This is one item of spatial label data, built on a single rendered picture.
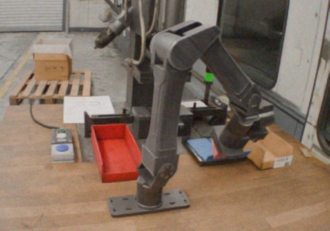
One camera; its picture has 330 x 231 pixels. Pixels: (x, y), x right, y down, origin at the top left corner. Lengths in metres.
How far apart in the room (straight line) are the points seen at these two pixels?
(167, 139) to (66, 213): 0.30
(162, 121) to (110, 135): 0.44
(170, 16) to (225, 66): 0.37
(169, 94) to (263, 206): 0.40
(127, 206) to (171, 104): 0.28
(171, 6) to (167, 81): 0.43
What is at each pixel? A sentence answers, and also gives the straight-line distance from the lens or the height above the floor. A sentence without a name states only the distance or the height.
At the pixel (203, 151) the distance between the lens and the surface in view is 1.01.
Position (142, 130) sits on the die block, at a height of 0.94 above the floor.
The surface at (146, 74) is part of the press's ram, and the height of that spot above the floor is 1.13.
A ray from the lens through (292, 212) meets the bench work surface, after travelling 0.87.
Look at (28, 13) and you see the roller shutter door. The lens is 10.30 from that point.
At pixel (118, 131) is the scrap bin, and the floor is 0.93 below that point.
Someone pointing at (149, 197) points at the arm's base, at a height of 0.95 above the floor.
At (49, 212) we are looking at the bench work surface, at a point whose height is 0.90.
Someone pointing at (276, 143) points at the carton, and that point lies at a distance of 1.12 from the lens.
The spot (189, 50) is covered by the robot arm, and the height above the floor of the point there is 1.29.
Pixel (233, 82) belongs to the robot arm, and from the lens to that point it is 0.73.
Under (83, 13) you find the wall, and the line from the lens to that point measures 10.23.
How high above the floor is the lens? 1.40
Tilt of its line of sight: 21 degrees down
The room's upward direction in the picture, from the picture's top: 5 degrees clockwise
